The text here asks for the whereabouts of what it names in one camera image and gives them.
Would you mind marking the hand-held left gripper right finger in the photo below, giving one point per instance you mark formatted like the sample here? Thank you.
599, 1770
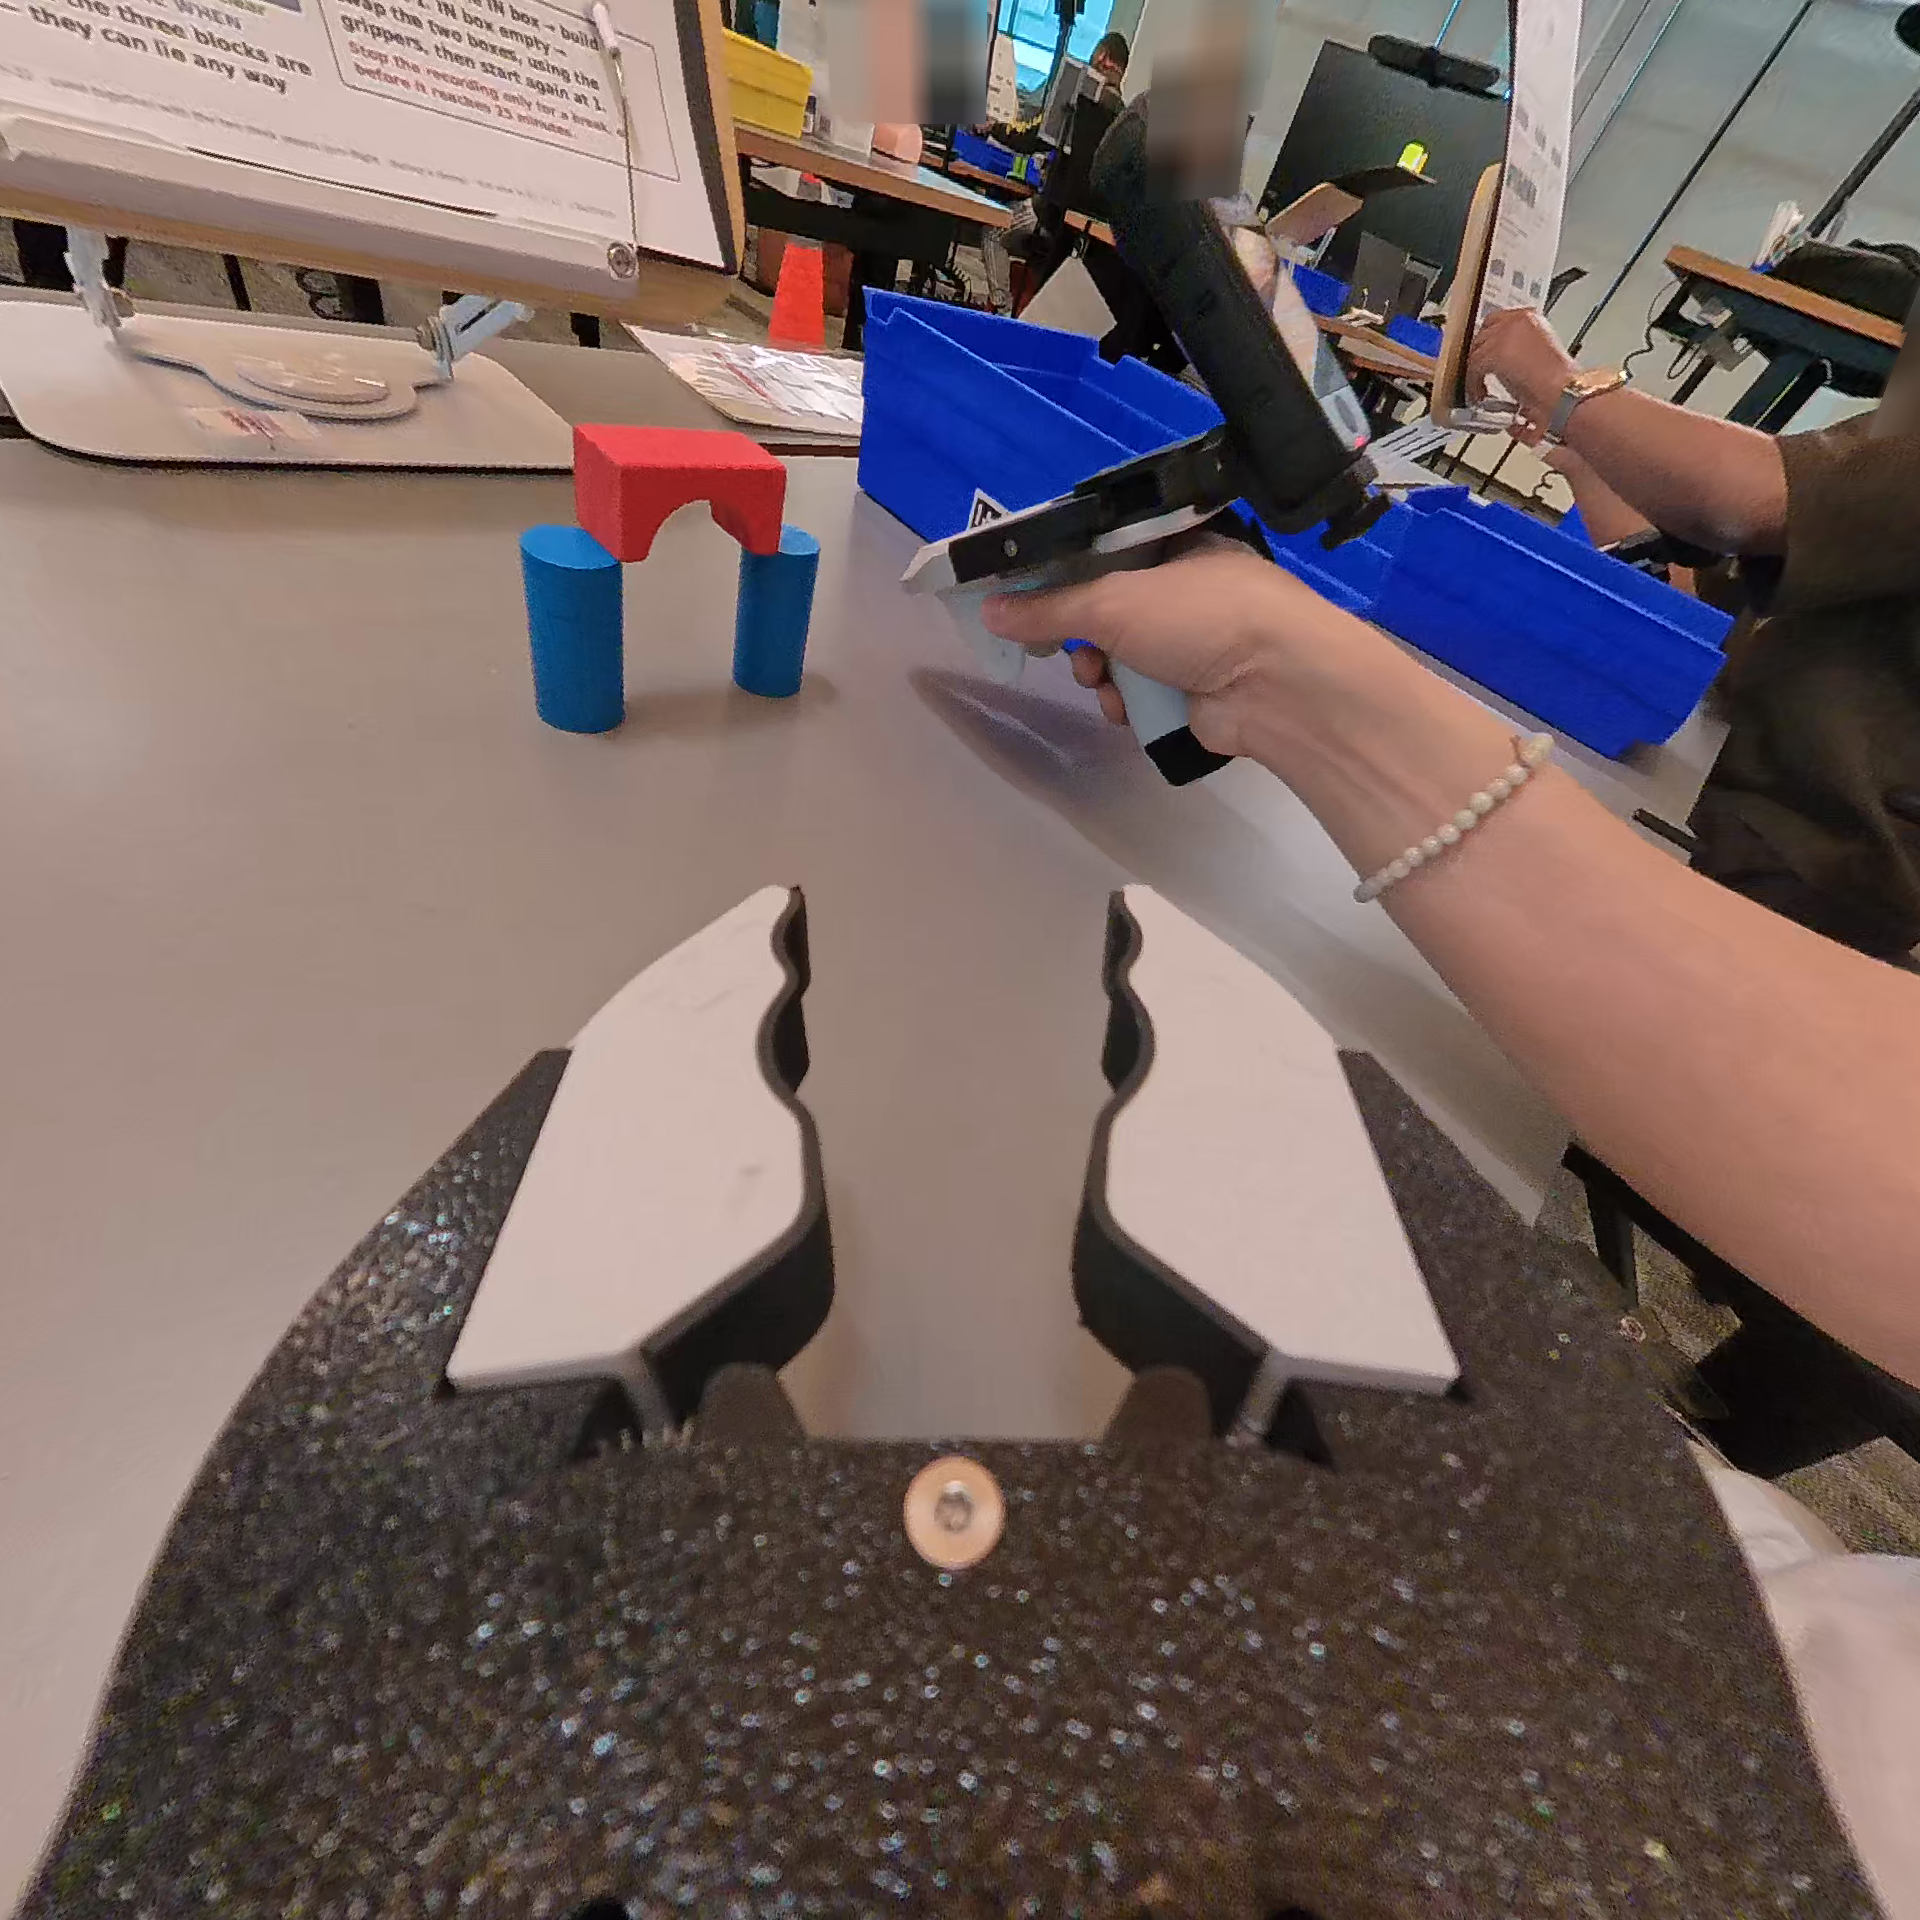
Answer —
1276, 1201

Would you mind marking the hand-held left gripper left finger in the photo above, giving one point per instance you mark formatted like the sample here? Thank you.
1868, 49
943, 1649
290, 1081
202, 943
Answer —
646, 1201

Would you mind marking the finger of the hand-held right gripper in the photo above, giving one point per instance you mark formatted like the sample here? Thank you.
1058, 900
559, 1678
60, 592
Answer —
933, 568
998, 652

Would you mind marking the blue wooden cylinder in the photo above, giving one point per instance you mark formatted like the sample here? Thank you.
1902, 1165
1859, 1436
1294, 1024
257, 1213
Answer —
573, 630
777, 616

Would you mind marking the red arch block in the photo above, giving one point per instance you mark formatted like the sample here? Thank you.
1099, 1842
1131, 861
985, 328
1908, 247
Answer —
662, 474

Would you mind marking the person's right forearm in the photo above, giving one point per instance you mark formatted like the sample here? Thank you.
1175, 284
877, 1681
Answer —
1682, 991

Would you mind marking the person's right hand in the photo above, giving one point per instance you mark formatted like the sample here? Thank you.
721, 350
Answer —
1290, 661

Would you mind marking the laminated paper sheet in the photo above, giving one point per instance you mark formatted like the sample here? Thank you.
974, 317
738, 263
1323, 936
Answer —
764, 383

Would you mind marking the orange cone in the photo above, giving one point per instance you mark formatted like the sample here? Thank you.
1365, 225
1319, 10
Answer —
799, 301

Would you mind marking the wooden display board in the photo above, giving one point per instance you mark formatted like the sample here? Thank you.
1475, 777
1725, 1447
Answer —
1463, 301
377, 278

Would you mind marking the black monitor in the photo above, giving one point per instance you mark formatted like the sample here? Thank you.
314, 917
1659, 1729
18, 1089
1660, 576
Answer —
1350, 150

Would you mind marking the black webcam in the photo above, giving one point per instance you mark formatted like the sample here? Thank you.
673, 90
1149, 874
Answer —
1434, 60

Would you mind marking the yellow plastic bin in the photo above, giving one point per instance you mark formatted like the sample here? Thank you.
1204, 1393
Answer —
764, 90

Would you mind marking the wooden desk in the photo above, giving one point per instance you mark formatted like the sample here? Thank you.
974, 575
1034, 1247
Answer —
1770, 294

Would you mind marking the person's white shirt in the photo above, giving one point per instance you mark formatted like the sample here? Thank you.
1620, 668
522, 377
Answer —
1846, 1681

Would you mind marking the white stand base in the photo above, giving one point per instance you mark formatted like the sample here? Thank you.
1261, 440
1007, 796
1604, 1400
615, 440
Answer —
91, 405

